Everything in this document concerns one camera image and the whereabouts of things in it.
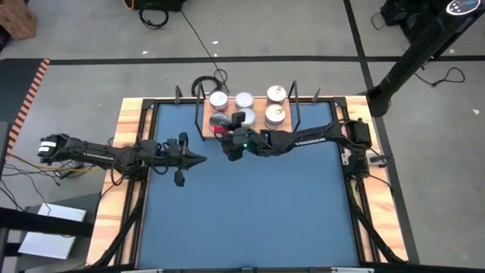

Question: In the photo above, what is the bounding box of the coiled black cable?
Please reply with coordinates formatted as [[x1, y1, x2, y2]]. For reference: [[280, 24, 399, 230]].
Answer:
[[136, 3, 170, 30], [190, 74, 228, 98]]

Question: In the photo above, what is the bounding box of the black floor mat striped edge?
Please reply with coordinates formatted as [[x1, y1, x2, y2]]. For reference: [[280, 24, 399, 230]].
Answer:
[[0, 58, 52, 156]]

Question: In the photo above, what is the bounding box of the wooden shelf with black frame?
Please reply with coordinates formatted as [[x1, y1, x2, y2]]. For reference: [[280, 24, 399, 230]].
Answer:
[[193, 80, 303, 142]]

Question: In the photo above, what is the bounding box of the black metal beam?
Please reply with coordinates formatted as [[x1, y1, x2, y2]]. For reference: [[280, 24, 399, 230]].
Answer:
[[0, 206, 95, 239]]

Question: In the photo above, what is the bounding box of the black power cable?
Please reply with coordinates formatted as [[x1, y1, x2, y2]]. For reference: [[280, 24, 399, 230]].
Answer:
[[412, 66, 466, 88]]

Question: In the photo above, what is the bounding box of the white flat box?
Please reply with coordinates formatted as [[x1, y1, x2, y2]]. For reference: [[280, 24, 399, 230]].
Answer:
[[17, 203, 87, 261]]

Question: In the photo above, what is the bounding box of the blue table mat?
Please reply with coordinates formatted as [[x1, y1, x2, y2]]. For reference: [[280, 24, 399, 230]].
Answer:
[[136, 102, 361, 269]]

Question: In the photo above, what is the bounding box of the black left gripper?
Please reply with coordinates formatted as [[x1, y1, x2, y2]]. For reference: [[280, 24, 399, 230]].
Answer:
[[145, 131, 208, 188]]

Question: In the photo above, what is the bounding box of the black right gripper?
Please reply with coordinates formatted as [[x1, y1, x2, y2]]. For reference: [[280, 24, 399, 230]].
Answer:
[[218, 111, 267, 162]]

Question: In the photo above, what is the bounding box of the red label tuna can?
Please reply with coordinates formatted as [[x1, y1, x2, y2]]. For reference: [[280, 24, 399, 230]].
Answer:
[[208, 112, 231, 134]]

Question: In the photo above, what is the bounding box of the black aluminium table frame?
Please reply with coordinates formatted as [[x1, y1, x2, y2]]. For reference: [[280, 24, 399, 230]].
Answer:
[[90, 85, 410, 273]]

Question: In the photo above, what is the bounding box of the brown cardboard box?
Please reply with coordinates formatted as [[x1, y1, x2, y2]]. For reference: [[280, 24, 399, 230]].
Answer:
[[0, 0, 38, 41]]

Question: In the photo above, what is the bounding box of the black equipment case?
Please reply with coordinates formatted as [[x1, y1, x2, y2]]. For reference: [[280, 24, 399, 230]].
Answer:
[[380, 0, 418, 27], [123, 0, 186, 12]]

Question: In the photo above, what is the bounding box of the green label silver can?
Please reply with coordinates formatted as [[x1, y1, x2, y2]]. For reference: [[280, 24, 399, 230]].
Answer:
[[239, 108, 258, 129]]

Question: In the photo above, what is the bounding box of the long black floor cable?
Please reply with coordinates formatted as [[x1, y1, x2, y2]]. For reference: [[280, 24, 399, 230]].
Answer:
[[180, 10, 230, 94]]

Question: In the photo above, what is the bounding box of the red label pull-tab can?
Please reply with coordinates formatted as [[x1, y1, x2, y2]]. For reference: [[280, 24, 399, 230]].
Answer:
[[208, 90, 230, 112]]

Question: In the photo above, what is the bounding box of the silver tin can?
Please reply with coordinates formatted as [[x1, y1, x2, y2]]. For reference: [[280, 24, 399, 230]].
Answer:
[[234, 91, 255, 111]]

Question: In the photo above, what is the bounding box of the thin yellow cable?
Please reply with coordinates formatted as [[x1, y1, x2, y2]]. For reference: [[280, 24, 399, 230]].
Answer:
[[7, 153, 95, 174]]

